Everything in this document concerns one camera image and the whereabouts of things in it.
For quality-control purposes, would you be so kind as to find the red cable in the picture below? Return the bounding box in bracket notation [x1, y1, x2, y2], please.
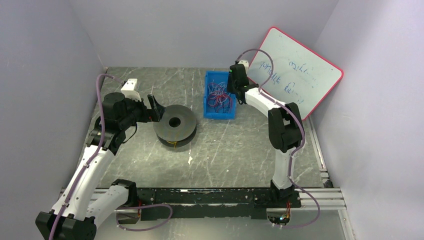
[207, 82, 234, 114]

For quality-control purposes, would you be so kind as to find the white board red frame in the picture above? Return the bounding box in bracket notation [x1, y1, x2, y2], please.
[247, 27, 344, 120]

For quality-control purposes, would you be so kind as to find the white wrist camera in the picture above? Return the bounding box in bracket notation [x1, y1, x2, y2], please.
[120, 78, 142, 102]
[235, 59, 250, 72]

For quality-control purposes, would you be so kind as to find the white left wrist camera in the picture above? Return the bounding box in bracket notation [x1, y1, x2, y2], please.
[120, 78, 142, 102]

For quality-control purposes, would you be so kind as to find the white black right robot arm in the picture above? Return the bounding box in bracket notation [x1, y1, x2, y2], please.
[227, 61, 305, 201]

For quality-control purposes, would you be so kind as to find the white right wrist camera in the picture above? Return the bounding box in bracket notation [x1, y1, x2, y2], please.
[235, 59, 250, 72]

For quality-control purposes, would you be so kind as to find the grey perforated cable spool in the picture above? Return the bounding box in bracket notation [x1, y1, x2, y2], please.
[153, 104, 197, 148]

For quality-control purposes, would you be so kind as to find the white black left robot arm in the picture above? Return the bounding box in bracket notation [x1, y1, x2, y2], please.
[35, 92, 165, 240]

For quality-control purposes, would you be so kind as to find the blue plastic bin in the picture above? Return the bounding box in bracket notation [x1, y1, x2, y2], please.
[203, 70, 237, 120]

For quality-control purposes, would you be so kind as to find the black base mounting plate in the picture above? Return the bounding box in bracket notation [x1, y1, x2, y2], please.
[130, 187, 302, 221]

